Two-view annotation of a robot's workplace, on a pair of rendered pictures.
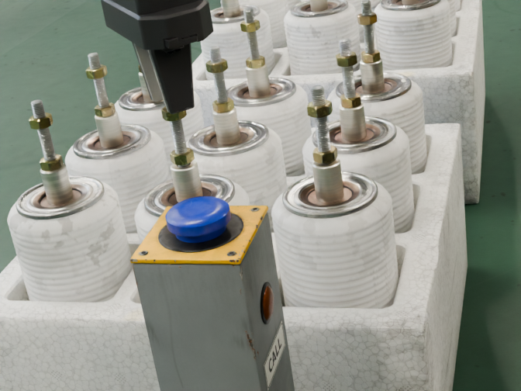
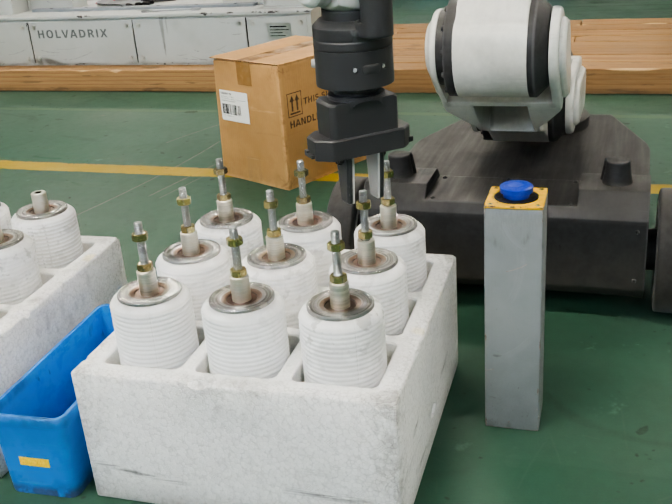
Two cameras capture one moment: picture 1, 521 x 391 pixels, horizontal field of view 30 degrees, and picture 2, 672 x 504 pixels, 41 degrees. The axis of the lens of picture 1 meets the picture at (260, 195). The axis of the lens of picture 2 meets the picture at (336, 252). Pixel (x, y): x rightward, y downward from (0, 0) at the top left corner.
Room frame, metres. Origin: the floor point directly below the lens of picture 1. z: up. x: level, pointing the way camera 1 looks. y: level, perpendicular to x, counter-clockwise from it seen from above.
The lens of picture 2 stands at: (0.76, 1.05, 0.70)
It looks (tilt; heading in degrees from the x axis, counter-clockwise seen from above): 23 degrees down; 270
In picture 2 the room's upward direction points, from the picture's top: 4 degrees counter-clockwise
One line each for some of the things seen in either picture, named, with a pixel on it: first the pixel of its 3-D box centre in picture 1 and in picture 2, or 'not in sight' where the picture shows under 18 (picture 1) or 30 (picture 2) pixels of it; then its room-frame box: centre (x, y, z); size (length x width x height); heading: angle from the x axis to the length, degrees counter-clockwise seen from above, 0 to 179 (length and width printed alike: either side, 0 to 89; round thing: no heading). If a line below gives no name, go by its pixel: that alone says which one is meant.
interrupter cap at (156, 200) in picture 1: (189, 196); (367, 261); (0.73, 0.06, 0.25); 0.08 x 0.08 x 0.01
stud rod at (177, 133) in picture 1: (178, 136); (364, 220); (0.73, 0.06, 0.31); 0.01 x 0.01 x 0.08
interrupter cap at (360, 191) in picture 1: (329, 195); (389, 225); (0.69, -0.05, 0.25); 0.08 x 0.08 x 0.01
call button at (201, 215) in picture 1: (199, 223); (516, 192); (0.54, 0.04, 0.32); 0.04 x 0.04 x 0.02
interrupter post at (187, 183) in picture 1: (187, 182); (366, 251); (0.73, 0.06, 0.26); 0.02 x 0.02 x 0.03
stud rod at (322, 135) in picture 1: (322, 133); (387, 188); (0.69, -0.05, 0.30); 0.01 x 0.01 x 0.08
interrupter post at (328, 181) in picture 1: (328, 180); (388, 216); (0.69, -0.05, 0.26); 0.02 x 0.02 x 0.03
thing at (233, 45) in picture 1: (242, 79); not in sight; (1.27, 0.00, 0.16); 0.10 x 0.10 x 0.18
